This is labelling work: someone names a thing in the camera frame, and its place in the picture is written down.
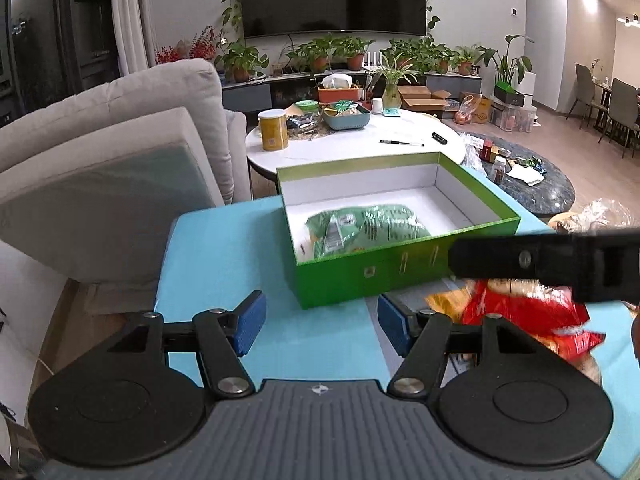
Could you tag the black snack bag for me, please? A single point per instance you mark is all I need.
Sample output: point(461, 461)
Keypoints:
point(304, 124)

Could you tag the white round table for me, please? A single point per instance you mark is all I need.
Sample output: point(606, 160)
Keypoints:
point(350, 152)

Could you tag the grey dining chair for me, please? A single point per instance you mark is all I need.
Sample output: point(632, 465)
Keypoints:
point(620, 105)
point(582, 85)

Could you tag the white cup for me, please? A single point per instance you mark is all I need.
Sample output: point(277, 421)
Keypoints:
point(378, 106)

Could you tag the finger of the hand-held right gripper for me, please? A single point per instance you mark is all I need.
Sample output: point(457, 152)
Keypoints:
point(500, 257)

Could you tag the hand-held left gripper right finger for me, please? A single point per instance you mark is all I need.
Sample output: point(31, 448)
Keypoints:
point(391, 321)

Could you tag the white paper sheet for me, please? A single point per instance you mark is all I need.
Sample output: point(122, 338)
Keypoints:
point(525, 175)

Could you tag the orange yellow snack bag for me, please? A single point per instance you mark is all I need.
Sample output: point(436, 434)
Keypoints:
point(445, 305)

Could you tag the black pen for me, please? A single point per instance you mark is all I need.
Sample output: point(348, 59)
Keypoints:
point(400, 142)

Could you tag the small potted green plant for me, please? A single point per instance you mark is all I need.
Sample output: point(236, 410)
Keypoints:
point(466, 60)

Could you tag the orange tissue box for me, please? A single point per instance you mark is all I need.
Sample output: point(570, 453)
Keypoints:
point(337, 94)

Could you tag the red snack bag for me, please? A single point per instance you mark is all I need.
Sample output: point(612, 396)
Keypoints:
point(525, 315)

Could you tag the red flower arrangement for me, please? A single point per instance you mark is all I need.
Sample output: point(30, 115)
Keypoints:
point(197, 47)

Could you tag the white curtain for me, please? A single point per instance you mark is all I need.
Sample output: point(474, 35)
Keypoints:
point(130, 15)

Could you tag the green snack bag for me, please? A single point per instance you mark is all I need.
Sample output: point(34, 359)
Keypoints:
point(370, 227)

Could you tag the clear storage container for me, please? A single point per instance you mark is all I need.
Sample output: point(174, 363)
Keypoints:
point(512, 117)

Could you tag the wide potted green plant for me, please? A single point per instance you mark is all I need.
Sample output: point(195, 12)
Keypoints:
point(420, 55)

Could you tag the dark round coffee table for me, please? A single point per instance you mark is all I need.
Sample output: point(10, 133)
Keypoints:
point(545, 200)

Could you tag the hanging vine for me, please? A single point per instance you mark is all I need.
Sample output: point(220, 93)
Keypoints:
point(234, 5)
point(430, 5)

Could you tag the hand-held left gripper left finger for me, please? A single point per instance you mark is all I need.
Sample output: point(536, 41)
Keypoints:
point(251, 322)

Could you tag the red box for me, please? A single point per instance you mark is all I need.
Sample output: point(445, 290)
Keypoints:
point(487, 152)

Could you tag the teal notepad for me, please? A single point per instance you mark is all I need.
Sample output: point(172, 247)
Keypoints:
point(392, 112)

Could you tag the black green gift box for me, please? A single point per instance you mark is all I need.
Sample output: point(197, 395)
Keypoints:
point(507, 94)

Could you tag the open brown cardboard box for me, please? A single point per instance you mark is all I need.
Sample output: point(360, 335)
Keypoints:
point(422, 102)

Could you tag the yellow can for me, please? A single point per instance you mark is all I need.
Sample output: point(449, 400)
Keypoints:
point(273, 132)

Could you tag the white picket ornament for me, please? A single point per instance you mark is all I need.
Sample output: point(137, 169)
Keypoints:
point(375, 60)

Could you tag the grey sofa cushion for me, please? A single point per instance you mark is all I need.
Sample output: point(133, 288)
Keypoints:
point(110, 195)

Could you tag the blue plastic basket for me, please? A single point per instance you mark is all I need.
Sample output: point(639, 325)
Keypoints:
point(347, 121)

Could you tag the green lidded container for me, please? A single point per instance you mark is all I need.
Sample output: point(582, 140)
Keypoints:
point(306, 106)

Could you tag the clear plastic bag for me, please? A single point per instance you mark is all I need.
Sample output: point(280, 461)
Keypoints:
point(472, 155)

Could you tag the green cardboard box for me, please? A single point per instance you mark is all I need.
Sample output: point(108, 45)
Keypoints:
point(350, 280)

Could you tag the beige sofa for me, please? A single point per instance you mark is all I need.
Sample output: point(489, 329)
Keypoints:
point(165, 90)

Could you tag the crumpled translucent plastic bag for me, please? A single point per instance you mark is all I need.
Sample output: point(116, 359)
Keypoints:
point(600, 215)

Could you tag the spider plant in glass vase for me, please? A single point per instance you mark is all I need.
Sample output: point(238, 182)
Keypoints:
point(392, 92)

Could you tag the tall leafy plant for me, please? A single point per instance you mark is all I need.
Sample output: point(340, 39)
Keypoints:
point(507, 65)

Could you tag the yellow cardboard box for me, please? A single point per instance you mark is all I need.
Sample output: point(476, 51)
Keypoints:
point(484, 110)

